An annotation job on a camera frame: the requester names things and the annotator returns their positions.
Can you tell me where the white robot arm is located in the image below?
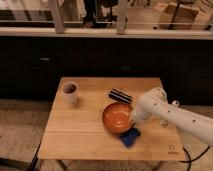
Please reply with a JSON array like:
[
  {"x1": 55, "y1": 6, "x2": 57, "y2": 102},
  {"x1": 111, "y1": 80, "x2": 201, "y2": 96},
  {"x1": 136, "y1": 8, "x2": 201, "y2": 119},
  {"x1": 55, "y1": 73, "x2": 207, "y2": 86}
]
[{"x1": 131, "y1": 87, "x2": 213, "y2": 147}]

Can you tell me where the black striped rectangular object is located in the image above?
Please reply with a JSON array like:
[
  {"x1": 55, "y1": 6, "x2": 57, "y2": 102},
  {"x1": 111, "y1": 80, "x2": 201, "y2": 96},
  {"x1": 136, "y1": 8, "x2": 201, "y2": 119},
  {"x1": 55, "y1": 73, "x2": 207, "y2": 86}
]
[{"x1": 108, "y1": 89, "x2": 132, "y2": 104}]

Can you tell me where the dark low cabinet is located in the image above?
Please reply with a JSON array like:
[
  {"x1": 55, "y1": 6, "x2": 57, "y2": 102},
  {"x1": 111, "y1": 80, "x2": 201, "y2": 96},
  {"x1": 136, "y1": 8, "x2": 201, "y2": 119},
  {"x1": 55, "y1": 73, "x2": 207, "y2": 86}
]
[{"x1": 0, "y1": 36, "x2": 213, "y2": 105}]

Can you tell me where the blue sponge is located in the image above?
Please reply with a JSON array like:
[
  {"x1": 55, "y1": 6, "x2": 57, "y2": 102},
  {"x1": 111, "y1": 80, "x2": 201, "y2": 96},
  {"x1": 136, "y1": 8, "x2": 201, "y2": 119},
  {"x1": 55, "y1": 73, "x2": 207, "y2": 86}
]
[{"x1": 119, "y1": 128, "x2": 141, "y2": 147}]

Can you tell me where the cardboard box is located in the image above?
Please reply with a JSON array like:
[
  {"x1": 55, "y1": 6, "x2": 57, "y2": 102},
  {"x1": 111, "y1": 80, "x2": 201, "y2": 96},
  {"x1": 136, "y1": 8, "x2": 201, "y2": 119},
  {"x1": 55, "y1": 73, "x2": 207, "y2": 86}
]
[{"x1": 155, "y1": 2, "x2": 198, "y2": 30}]

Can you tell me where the wooden folding table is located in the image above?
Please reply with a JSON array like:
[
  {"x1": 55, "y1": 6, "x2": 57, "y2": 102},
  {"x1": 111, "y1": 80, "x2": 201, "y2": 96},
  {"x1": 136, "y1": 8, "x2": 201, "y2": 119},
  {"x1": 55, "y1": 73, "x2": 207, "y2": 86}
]
[{"x1": 38, "y1": 77, "x2": 184, "y2": 163}]

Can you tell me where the black cable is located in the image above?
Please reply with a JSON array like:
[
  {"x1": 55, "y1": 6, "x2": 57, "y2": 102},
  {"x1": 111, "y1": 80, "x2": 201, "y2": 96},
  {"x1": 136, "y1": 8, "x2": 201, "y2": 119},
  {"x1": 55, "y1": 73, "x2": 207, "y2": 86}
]
[{"x1": 179, "y1": 144, "x2": 213, "y2": 171}]

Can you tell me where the orange ceramic bowl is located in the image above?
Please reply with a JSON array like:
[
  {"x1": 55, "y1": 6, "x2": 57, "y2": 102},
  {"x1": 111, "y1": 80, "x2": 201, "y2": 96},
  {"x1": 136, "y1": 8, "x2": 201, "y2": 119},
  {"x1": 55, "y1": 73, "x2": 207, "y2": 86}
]
[{"x1": 102, "y1": 102, "x2": 133, "y2": 133}]

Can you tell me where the white ceramic cup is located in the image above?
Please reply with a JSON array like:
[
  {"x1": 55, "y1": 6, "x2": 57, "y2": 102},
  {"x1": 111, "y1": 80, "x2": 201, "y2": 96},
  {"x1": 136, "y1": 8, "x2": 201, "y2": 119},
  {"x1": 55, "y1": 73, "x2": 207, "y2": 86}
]
[{"x1": 61, "y1": 82, "x2": 78, "y2": 104}]

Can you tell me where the small clear object on table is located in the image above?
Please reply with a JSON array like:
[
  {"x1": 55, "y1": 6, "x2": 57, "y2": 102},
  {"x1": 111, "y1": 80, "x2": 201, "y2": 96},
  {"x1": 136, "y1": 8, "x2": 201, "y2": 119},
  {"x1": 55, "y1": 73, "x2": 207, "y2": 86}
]
[{"x1": 160, "y1": 120, "x2": 169, "y2": 128}]

